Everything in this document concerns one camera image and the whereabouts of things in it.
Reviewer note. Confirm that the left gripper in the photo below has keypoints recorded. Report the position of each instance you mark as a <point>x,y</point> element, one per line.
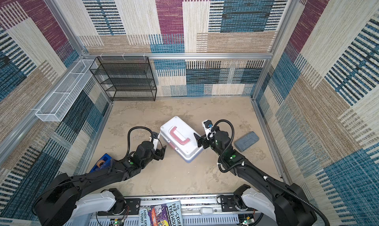
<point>159,153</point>

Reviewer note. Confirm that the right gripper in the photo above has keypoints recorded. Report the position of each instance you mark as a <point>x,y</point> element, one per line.
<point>203,140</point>

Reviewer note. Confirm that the white and blue toolbox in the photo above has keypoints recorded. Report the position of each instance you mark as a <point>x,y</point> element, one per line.
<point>180,136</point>

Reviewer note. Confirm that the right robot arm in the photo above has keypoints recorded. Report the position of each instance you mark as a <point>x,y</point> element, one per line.
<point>286,204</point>

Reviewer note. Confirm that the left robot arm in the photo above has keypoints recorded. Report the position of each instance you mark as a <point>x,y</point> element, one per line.
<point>68,197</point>

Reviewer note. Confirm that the grey sponge block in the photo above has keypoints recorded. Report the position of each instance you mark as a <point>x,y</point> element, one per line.
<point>246,141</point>

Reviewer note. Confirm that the blue tape dispenser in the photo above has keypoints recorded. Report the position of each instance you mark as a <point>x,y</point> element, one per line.
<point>104,162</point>

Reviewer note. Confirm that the colourful treehouse book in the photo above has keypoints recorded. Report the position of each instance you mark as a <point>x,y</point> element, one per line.
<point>168,214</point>

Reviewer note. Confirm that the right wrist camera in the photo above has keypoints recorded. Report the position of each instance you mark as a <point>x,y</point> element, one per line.
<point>208,128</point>

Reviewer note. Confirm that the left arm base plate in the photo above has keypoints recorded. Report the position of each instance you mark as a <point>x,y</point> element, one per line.
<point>131,206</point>

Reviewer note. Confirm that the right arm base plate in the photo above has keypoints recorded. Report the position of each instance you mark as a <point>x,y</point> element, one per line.
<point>232,203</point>

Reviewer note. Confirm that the black wire mesh shelf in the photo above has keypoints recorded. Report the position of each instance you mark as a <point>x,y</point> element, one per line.
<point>125,78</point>

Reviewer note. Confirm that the white wire mesh basket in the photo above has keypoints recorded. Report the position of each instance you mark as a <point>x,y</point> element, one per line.
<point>57,105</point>

